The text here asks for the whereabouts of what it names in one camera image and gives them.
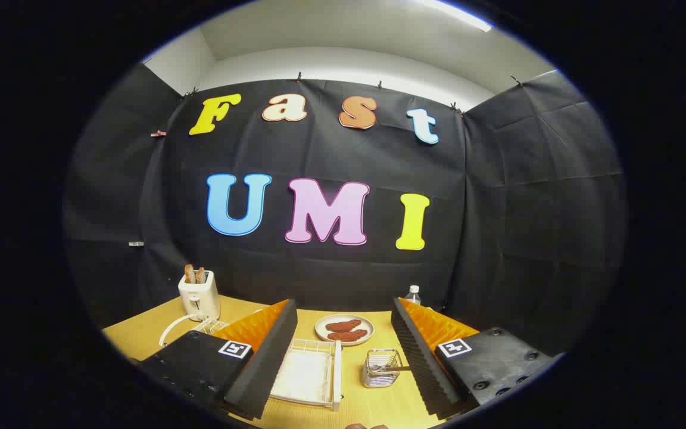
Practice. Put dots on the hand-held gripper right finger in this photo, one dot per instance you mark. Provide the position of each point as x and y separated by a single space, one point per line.
417 357

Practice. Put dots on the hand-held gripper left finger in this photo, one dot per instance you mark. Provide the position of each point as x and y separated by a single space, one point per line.
268 357

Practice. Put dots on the white dish rack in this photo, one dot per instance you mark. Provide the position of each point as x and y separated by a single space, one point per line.
307 375

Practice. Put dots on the white sausage plate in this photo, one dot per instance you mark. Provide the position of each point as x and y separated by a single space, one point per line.
322 326

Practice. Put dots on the green label drink bottle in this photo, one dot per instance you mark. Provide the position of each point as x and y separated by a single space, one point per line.
413 296

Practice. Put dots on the brown sausage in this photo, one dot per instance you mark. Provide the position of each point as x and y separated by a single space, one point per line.
343 325
349 336

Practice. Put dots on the white toaster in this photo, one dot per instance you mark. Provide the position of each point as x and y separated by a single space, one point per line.
200 298

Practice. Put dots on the toast slice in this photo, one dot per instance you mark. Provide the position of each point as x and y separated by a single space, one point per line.
189 274
200 276

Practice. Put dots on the black backdrop cloth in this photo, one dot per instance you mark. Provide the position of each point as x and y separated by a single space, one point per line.
498 208

